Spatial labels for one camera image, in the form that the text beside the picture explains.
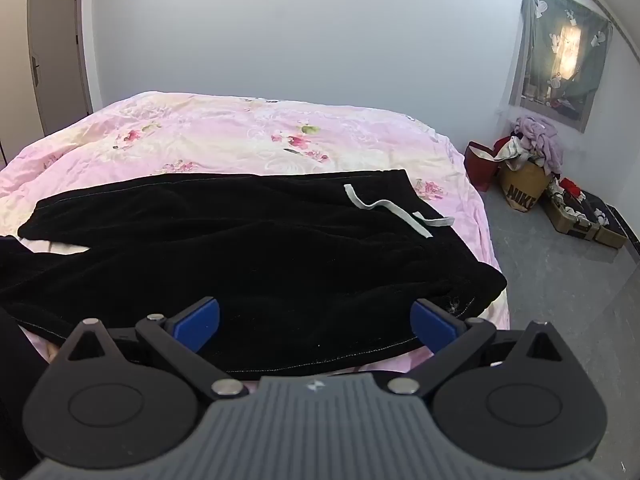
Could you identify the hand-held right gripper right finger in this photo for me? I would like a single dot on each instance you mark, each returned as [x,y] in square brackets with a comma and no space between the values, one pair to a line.
[434,329]

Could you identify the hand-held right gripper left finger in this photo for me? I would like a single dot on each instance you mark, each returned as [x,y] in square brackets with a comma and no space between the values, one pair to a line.
[196,326]

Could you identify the black pants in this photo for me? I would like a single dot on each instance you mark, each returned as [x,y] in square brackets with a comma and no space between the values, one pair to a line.
[250,260]

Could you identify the red bag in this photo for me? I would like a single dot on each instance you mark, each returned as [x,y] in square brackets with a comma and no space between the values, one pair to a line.
[477,172]

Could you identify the brown paper bag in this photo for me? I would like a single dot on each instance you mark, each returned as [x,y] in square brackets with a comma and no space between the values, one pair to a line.
[522,191]

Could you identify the tan open box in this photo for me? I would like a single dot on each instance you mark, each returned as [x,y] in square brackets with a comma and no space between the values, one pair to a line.
[575,225]

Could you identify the white grey cloth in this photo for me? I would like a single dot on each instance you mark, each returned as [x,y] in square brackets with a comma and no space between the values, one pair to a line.
[517,152]

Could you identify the red cloth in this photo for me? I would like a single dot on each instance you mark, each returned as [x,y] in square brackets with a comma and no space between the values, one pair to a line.
[575,191]

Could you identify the pink floral blanket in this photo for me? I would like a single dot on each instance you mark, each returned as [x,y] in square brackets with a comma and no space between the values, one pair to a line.
[225,130]

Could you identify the purple cloth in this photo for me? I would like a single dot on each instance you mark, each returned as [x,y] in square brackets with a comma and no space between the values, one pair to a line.
[542,135]

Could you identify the beige wardrobe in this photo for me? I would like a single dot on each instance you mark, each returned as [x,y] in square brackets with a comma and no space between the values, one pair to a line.
[2,152]

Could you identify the grey door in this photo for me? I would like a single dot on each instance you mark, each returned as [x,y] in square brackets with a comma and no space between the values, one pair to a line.
[55,60]

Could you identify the green wall tapestry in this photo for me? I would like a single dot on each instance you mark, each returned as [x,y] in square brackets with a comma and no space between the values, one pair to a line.
[550,60]

